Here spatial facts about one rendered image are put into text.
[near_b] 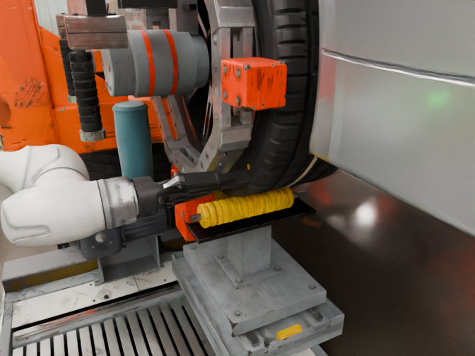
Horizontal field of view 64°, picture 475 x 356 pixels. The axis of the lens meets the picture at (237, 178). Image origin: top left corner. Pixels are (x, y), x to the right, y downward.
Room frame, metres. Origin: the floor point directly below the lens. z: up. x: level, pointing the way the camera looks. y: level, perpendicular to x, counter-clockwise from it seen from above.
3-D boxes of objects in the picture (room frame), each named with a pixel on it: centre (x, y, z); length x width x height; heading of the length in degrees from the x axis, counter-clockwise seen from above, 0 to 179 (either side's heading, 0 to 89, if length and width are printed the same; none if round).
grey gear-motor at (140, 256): (1.14, 0.34, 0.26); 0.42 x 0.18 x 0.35; 116
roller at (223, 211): (0.84, -0.02, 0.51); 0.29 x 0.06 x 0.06; 116
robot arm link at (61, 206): (0.58, 0.32, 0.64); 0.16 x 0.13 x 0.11; 116
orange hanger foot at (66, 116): (1.34, 0.37, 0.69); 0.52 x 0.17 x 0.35; 116
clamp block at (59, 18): (0.96, 0.38, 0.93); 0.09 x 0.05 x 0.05; 116
